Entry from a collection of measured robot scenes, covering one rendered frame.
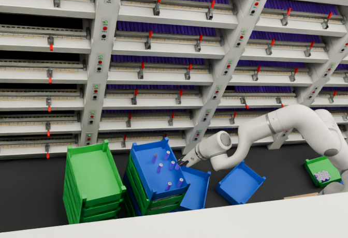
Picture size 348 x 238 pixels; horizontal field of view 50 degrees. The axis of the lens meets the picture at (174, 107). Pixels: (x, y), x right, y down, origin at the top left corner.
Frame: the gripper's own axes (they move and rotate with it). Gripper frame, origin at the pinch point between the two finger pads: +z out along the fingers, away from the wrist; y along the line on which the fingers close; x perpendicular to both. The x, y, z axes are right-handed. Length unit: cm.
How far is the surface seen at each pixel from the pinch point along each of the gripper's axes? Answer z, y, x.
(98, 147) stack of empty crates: 27.6, -15.6, 30.0
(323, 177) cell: 14, 104, -82
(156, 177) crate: 16.7, -6.0, 0.2
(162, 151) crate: 20.0, 9.3, 7.3
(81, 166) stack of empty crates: 29.4, -28.6, 27.2
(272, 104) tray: 0, 89, -15
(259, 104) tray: 3, 81, -9
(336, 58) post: -42, 108, -13
